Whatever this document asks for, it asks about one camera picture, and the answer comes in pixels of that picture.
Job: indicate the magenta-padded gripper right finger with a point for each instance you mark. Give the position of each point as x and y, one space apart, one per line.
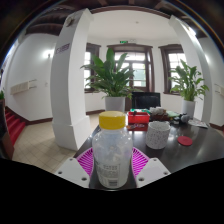
153 170

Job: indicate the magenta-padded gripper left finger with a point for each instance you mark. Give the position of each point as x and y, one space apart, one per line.
71 171

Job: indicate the clear yellow-capped drink bottle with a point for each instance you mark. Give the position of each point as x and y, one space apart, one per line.
112 150

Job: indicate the white speckled mug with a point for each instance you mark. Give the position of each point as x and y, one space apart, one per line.
157 136

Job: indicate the flat round red coaster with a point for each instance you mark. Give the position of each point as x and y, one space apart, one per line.
185 140

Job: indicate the red plastic basket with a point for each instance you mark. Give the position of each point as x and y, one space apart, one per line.
138 118

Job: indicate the dark tray with small cups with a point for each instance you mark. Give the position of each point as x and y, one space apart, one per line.
158 114

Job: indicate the dark round pot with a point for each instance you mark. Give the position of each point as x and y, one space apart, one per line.
183 118

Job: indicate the green box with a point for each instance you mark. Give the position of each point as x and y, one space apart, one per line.
136 110

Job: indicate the printed magazine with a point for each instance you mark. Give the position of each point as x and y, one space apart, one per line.
198 123

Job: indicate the potted plant in white pot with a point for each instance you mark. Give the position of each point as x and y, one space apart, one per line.
188 108
115 104

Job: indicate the red carpeted stairs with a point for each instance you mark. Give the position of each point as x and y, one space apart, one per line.
15 126

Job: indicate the small green plant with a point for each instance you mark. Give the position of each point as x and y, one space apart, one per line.
1 95

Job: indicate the brown framed glass door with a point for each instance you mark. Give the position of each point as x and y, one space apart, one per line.
140 66

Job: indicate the brown framed window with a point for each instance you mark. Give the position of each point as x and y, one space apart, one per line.
173 56
93 50

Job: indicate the green exit sign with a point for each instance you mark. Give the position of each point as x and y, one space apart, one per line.
123 42

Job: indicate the white wall radiator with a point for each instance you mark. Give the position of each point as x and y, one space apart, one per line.
20 87
220 90

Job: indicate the wall lamp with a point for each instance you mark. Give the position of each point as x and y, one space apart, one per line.
49 53

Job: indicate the purple wall sign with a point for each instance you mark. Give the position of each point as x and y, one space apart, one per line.
62 48

